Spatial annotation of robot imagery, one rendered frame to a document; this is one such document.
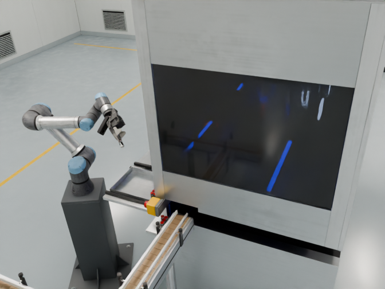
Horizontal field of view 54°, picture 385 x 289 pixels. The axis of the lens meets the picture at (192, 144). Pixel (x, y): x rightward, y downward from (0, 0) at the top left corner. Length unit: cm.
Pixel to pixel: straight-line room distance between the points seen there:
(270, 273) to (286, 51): 123
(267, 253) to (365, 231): 163
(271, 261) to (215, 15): 128
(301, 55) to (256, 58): 17
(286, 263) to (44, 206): 256
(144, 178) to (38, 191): 188
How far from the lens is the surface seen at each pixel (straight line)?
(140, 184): 250
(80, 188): 264
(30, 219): 390
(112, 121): 233
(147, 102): 185
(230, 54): 157
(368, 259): 338
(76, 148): 267
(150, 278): 189
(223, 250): 222
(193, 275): 250
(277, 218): 193
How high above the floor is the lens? 238
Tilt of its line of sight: 32 degrees down
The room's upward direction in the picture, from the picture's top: 3 degrees counter-clockwise
